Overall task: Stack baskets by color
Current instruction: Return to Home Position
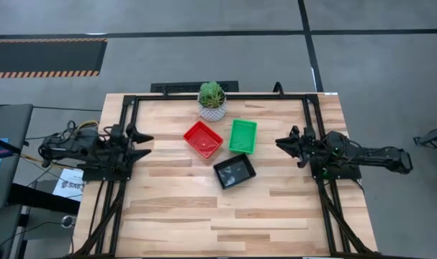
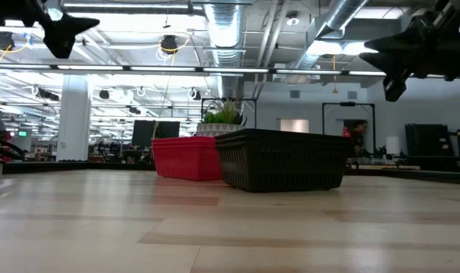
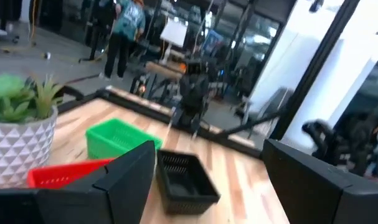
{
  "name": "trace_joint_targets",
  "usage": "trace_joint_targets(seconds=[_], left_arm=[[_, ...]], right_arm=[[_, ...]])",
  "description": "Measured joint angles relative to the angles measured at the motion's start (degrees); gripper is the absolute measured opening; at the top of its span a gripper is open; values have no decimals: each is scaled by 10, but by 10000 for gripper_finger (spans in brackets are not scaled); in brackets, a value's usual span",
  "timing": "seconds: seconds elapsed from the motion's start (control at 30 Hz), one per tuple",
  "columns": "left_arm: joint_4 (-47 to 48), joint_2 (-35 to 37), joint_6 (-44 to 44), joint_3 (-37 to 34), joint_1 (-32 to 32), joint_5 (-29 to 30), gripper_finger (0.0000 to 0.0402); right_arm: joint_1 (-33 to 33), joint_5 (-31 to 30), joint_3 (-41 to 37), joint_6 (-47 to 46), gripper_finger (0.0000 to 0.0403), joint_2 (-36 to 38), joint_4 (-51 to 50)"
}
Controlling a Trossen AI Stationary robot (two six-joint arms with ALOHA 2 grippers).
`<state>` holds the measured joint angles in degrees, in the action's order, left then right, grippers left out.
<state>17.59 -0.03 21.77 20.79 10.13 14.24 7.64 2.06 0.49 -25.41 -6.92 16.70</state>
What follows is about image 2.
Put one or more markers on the red plastic basket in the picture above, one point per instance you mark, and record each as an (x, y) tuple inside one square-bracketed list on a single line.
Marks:
[(184, 163), (184, 138), (184, 141)]

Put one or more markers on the silver ventilation duct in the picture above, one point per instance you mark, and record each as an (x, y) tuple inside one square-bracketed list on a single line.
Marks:
[(226, 38), (328, 26)]

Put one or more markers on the long ceiling light strip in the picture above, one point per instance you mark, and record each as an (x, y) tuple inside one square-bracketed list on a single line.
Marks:
[(161, 68)]

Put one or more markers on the person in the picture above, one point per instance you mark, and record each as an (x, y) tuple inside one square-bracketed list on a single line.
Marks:
[(356, 136)]

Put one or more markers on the black metal stand frame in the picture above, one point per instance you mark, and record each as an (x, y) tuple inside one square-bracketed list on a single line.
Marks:
[(347, 104)]

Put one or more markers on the green succulent plant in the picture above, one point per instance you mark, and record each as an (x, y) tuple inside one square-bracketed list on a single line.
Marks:
[(224, 113)]

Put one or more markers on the black equipment cart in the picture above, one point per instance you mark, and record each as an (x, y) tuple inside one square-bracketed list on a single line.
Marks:
[(430, 142)]

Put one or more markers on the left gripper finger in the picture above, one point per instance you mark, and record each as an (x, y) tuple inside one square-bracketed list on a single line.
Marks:
[(61, 45), (70, 24)]

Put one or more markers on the white square pillar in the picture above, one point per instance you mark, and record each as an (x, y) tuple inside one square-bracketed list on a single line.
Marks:
[(74, 117)]

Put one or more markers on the black metal table frame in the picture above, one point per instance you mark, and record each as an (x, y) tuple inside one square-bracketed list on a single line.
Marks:
[(82, 167)]

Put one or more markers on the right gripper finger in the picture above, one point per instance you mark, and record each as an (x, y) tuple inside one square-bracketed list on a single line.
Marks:
[(388, 64), (396, 42)]

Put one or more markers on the white cylinder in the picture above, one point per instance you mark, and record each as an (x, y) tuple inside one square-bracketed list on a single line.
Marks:
[(392, 145)]

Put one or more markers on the white patterned plant pot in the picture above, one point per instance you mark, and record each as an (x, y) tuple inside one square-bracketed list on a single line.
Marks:
[(214, 129)]

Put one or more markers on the black computer monitor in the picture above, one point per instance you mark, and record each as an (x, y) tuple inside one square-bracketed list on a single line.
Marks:
[(154, 132)]

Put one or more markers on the green potted plant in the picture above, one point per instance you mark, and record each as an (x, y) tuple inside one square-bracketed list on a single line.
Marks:
[(229, 99)]

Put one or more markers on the black plastic basket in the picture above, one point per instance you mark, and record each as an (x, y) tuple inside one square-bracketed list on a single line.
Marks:
[(282, 131), (282, 167), (282, 137)]

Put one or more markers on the green exit sign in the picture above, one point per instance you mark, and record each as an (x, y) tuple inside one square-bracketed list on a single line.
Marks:
[(22, 133)]

